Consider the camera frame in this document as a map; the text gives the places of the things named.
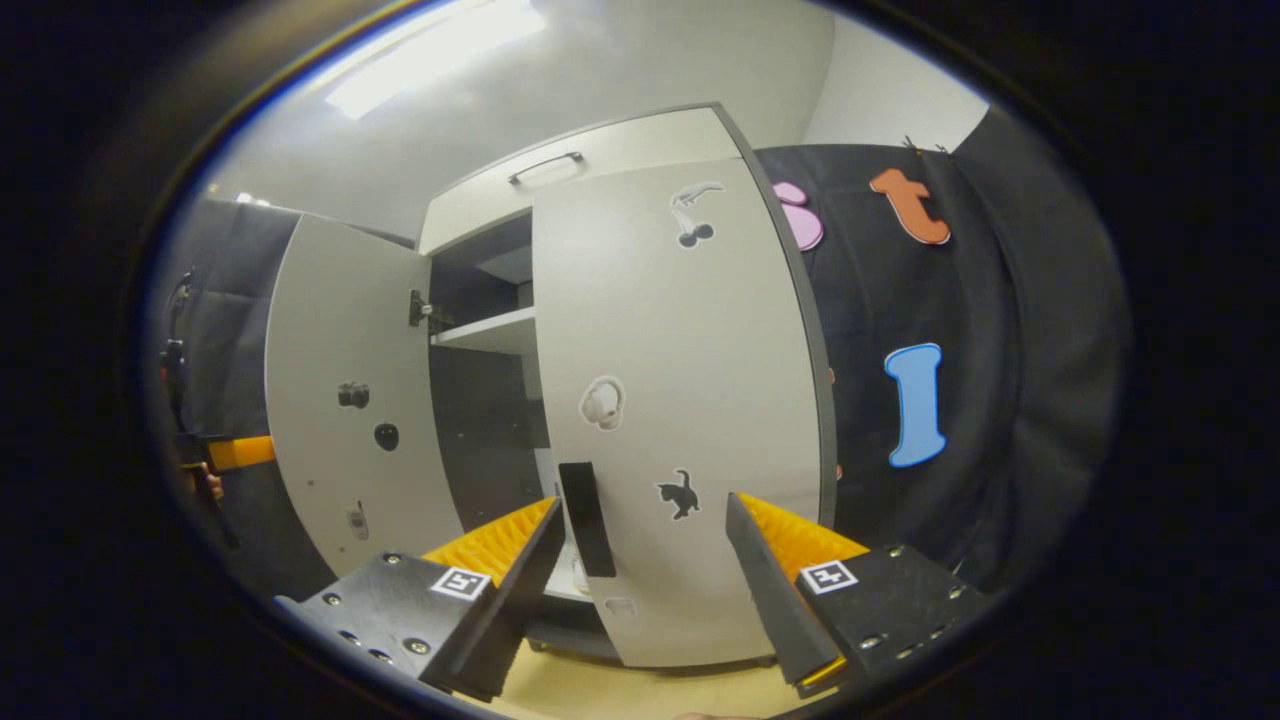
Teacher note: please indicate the white cabinet drawer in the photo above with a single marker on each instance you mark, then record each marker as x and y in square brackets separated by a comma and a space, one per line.
[650, 150]

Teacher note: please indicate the white cabinet door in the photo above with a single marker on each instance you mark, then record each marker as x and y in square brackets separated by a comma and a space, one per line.
[340, 310]
[720, 380]

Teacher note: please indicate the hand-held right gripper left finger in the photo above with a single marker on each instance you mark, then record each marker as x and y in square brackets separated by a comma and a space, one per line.
[520, 590]

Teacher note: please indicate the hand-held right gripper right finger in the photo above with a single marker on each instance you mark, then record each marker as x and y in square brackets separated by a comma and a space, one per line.
[775, 590]

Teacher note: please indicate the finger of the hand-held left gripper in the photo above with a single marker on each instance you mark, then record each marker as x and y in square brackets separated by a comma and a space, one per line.
[240, 452]

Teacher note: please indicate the black backdrop cloth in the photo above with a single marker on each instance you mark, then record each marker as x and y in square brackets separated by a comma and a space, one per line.
[1000, 300]
[235, 300]

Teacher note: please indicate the white cabinet shelf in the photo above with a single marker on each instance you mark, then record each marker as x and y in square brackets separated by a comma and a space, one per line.
[495, 330]

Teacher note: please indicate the metal door hinge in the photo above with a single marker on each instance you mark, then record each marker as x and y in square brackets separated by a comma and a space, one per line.
[420, 310]

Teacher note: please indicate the white shoe cabinet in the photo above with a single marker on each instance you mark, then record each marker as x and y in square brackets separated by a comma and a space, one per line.
[480, 400]

